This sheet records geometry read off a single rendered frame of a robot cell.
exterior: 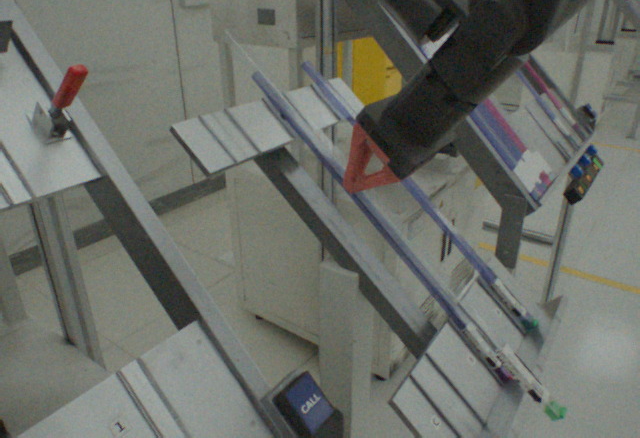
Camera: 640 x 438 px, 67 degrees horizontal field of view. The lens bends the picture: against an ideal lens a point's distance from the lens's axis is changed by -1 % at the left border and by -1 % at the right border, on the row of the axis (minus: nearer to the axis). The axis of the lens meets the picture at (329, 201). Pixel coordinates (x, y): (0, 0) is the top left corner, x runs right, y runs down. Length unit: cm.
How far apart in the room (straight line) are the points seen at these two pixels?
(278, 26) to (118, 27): 131
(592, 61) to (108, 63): 364
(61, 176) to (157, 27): 215
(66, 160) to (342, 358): 45
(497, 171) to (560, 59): 361
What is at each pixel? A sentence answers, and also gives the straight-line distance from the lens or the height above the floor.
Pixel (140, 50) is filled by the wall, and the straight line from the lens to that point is 262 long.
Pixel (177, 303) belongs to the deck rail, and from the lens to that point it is 54.
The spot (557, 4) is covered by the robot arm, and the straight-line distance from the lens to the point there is 32.
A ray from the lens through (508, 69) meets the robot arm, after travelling 40.
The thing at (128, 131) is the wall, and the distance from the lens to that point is 261.
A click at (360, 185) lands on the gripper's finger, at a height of 98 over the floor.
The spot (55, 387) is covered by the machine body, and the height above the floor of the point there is 62.
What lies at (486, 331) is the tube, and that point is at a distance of 50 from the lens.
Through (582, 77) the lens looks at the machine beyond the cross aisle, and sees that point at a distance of 468.
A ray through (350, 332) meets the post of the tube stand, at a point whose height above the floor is 71.
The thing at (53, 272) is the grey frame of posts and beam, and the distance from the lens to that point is 87.
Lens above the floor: 117
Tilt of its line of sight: 24 degrees down
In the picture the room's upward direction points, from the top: straight up
